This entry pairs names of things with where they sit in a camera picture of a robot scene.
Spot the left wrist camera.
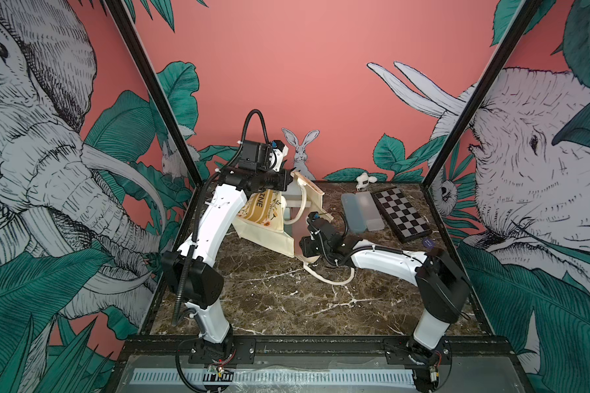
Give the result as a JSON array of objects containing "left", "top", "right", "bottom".
[{"left": 237, "top": 140, "right": 288, "bottom": 172}]

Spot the black corrugated left cable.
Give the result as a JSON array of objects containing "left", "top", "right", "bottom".
[{"left": 171, "top": 109, "right": 270, "bottom": 326}]

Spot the small purple round sticker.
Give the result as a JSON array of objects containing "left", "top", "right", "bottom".
[{"left": 422, "top": 237, "right": 435, "bottom": 249}]

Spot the translucent white pencil case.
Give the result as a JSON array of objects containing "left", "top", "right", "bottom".
[{"left": 356, "top": 192, "right": 385, "bottom": 232}]

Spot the black front mounting rail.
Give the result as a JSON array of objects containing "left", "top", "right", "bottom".
[{"left": 118, "top": 336, "right": 515, "bottom": 368}]

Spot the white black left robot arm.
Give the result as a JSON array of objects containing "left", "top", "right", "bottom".
[{"left": 162, "top": 166, "right": 293, "bottom": 345}]

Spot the small white toy figure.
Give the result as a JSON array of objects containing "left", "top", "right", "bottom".
[{"left": 357, "top": 172, "right": 378, "bottom": 192}]

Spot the cream floral canvas tote bag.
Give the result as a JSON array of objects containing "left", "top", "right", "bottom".
[{"left": 233, "top": 171, "right": 355, "bottom": 286}]

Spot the black white chessboard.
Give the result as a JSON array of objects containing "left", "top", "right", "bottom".
[{"left": 373, "top": 188, "right": 432, "bottom": 243}]

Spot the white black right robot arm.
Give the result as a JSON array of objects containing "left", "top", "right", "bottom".
[{"left": 299, "top": 211, "right": 471, "bottom": 351}]

